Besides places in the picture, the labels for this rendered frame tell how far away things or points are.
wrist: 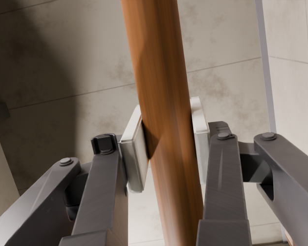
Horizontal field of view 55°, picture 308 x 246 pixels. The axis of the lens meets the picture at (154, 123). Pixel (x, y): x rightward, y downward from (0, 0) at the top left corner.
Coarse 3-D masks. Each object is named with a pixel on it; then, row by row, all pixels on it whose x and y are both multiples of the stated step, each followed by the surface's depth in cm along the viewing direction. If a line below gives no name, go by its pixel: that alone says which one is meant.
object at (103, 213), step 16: (96, 144) 14; (112, 144) 14; (96, 160) 13; (112, 160) 13; (96, 176) 12; (112, 176) 12; (96, 192) 11; (112, 192) 10; (80, 208) 10; (96, 208) 10; (112, 208) 9; (80, 224) 9; (96, 224) 9; (112, 224) 9; (64, 240) 8; (80, 240) 7; (96, 240) 7; (112, 240) 8
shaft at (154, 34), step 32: (128, 0) 15; (160, 0) 15; (128, 32) 16; (160, 32) 15; (160, 64) 15; (160, 96) 16; (160, 128) 17; (192, 128) 17; (160, 160) 17; (192, 160) 18; (160, 192) 18; (192, 192) 18; (192, 224) 19
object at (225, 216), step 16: (224, 144) 13; (208, 160) 12; (224, 160) 11; (240, 160) 11; (208, 176) 10; (224, 176) 10; (240, 176) 10; (208, 192) 9; (224, 192) 9; (240, 192) 9; (208, 208) 9; (224, 208) 8; (240, 208) 8; (208, 224) 7; (224, 224) 7; (240, 224) 7; (208, 240) 7; (224, 240) 7; (240, 240) 7
